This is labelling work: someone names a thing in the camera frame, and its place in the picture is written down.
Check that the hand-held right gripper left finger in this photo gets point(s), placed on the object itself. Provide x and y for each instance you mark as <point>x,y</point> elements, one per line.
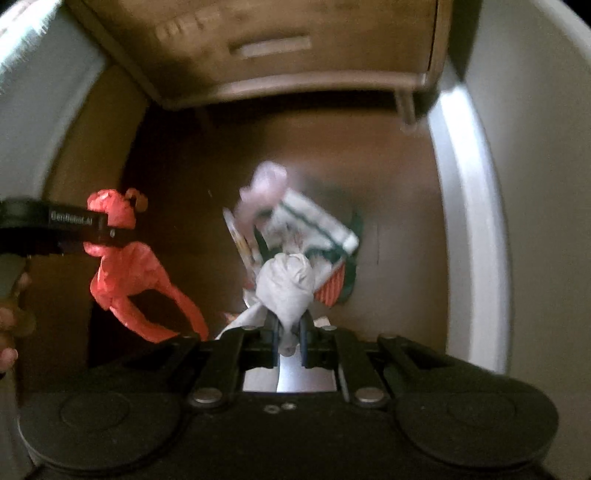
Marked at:
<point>275,339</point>

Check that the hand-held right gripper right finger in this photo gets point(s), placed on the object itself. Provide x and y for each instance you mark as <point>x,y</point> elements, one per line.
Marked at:
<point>304,344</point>

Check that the white and brown wardrobe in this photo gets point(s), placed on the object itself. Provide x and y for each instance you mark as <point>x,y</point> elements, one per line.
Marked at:
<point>531,184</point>

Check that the white paper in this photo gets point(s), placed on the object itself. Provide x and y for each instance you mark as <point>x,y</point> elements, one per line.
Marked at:
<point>284,286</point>

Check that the person's left hand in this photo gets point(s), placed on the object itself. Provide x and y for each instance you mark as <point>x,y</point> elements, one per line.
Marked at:
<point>14,321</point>

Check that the small printed snack wrapper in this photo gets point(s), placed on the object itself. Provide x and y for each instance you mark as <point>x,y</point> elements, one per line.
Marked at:
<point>240,240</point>

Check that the red striped packet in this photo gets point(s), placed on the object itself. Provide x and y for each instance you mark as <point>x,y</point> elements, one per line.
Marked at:
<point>333,288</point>

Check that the red plastic bag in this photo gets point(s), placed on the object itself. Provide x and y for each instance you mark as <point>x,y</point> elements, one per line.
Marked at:
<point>124,272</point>

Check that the pink plastic bag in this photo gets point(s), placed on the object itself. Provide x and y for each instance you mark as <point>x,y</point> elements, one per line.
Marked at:
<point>265,189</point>

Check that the wooden nightstand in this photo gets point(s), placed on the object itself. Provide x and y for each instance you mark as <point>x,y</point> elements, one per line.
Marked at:
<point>300,37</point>

